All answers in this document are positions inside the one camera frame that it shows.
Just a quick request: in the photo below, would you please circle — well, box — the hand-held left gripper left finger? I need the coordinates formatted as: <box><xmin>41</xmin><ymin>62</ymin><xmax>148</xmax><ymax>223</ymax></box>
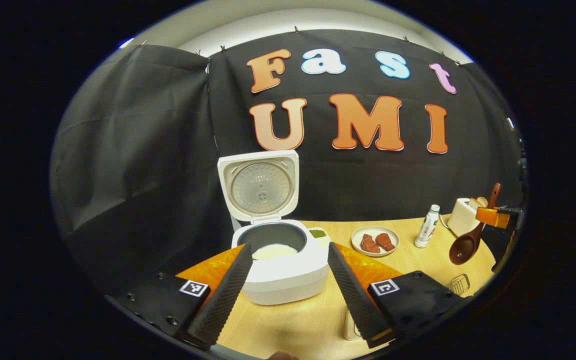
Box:
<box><xmin>113</xmin><ymin>243</ymin><xmax>254</xmax><ymax>350</ymax></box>

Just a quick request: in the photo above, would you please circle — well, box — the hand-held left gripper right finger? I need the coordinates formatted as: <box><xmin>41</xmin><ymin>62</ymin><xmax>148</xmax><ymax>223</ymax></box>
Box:
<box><xmin>328</xmin><ymin>242</ymin><xmax>474</xmax><ymax>349</ymax></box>

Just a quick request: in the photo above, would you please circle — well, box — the brown wooden spoon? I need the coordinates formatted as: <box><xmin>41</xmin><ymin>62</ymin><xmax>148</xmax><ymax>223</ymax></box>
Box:
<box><xmin>449</xmin><ymin>182</ymin><xmax>502</xmax><ymax>266</ymax></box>

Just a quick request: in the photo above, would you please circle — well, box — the white rice cooker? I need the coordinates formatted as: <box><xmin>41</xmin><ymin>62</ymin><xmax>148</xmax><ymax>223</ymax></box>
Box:
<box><xmin>217</xmin><ymin>150</ymin><xmax>330</xmax><ymax>306</ymax></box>

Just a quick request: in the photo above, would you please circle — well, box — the white rice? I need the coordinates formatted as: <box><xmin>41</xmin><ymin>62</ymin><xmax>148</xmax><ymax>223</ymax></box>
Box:
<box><xmin>252</xmin><ymin>243</ymin><xmax>300</xmax><ymax>261</ymax></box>

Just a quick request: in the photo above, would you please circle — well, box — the small white container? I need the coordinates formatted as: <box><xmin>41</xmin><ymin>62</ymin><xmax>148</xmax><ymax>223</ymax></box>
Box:
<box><xmin>343</xmin><ymin>307</ymin><xmax>365</xmax><ymax>342</ymax></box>

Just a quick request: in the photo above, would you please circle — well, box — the white toaster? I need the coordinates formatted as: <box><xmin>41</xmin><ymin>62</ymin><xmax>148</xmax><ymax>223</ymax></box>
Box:
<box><xmin>447</xmin><ymin>197</ymin><xmax>489</xmax><ymax>237</ymax></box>

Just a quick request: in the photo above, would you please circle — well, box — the round beige plate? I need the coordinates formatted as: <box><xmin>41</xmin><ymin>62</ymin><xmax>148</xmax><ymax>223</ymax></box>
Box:
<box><xmin>351</xmin><ymin>225</ymin><xmax>400</xmax><ymax>258</ymax></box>

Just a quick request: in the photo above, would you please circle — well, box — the white drink bottle green cap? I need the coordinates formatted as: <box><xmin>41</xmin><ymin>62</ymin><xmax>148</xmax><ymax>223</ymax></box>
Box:
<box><xmin>414</xmin><ymin>204</ymin><xmax>441</xmax><ymax>249</ymax></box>

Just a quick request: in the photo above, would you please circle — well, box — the black backdrop cloth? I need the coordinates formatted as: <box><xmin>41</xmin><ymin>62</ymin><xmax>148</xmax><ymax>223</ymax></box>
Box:
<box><xmin>50</xmin><ymin>29</ymin><xmax>526</xmax><ymax>291</ymax></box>

